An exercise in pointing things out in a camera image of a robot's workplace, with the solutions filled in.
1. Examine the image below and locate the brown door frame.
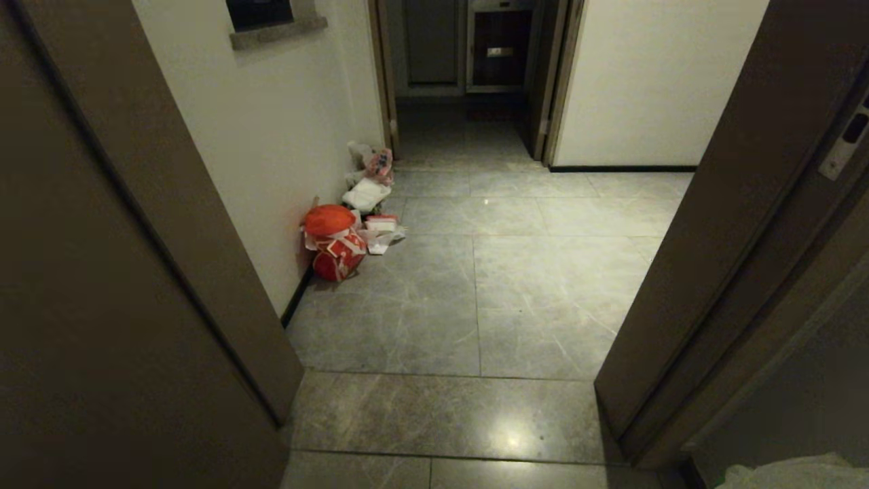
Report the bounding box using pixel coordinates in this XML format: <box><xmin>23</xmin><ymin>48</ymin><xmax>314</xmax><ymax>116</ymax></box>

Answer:
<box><xmin>0</xmin><ymin>0</ymin><xmax>304</xmax><ymax>489</ymax></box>

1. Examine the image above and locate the stone window sill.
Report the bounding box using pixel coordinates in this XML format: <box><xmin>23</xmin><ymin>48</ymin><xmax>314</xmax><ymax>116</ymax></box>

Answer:
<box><xmin>229</xmin><ymin>15</ymin><xmax>329</xmax><ymax>51</ymax></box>

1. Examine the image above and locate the white plastic bag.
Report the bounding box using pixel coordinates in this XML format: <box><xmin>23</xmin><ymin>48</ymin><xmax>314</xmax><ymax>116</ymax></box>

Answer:
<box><xmin>341</xmin><ymin>178</ymin><xmax>392</xmax><ymax>213</ymax></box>

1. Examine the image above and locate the white cloth bottom right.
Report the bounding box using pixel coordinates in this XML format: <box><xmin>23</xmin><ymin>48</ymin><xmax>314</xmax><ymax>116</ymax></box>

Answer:
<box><xmin>716</xmin><ymin>453</ymin><xmax>869</xmax><ymax>489</ymax></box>

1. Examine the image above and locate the built-in oven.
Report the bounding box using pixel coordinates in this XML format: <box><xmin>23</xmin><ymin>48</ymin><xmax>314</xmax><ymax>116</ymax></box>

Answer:
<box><xmin>466</xmin><ymin>0</ymin><xmax>538</xmax><ymax>94</ymax></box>

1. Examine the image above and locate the brown door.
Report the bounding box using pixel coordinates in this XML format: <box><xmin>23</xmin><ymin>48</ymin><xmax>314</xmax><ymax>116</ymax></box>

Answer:
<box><xmin>595</xmin><ymin>0</ymin><xmax>869</xmax><ymax>469</ymax></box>

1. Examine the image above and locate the red trash bag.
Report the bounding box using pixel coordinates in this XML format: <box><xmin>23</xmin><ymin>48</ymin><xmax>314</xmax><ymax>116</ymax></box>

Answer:
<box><xmin>301</xmin><ymin>204</ymin><xmax>368</xmax><ymax>283</ymax></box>

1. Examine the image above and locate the silver door latch plate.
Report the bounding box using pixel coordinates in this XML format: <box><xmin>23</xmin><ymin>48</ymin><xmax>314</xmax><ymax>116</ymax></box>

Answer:
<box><xmin>817</xmin><ymin>94</ymin><xmax>869</xmax><ymax>181</ymax></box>

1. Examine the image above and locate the grey cabinet door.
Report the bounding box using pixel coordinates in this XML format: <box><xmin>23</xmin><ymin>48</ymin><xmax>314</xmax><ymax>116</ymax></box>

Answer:
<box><xmin>405</xmin><ymin>0</ymin><xmax>460</xmax><ymax>85</ymax></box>

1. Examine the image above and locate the pink printed plastic bag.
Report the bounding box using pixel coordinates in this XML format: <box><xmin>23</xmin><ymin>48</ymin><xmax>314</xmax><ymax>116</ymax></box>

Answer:
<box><xmin>365</xmin><ymin>149</ymin><xmax>395</xmax><ymax>187</ymax></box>

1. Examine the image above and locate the dark hallway door frame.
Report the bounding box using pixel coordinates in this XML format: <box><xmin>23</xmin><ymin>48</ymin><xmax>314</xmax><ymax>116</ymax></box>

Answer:
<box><xmin>369</xmin><ymin>0</ymin><xmax>586</xmax><ymax>167</ymax></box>

